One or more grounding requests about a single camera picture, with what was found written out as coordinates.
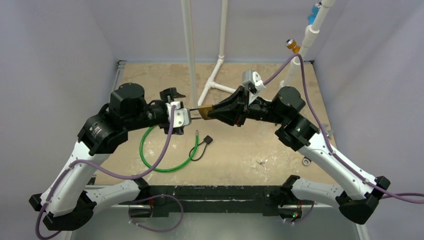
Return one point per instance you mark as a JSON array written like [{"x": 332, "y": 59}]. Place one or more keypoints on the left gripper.
[{"x": 167, "y": 96}]

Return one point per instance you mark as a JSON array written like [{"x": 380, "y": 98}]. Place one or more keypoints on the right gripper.
[{"x": 240, "y": 108}]

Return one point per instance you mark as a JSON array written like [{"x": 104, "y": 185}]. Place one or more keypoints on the brass padlock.
[{"x": 203, "y": 111}]

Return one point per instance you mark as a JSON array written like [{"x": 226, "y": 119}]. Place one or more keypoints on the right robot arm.
[{"x": 356, "y": 193}]

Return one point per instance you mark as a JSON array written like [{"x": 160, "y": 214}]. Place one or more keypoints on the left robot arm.
[{"x": 67, "y": 205}]

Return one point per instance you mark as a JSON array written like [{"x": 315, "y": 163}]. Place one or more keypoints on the orange valve fitting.
[{"x": 292, "y": 45}]

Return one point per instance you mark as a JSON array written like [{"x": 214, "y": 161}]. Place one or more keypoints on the blue valve fitting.
[{"x": 314, "y": 12}]

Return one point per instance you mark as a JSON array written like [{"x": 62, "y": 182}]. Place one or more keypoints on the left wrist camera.
[{"x": 178, "y": 115}]

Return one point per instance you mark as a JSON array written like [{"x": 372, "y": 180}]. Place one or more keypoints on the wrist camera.
[
  {"x": 253, "y": 82},
  {"x": 178, "y": 115}
]

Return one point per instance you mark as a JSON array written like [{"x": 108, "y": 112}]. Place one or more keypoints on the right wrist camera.
[{"x": 253, "y": 82}]

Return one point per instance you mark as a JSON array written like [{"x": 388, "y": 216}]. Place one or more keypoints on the aluminium frame rail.
[{"x": 118, "y": 73}]

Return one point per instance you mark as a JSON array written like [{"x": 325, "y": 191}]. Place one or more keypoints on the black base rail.
[{"x": 267, "y": 200}]

